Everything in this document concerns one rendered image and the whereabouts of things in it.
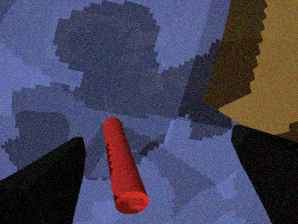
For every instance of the red peg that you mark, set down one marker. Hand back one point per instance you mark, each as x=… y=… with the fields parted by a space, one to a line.
x=129 y=193

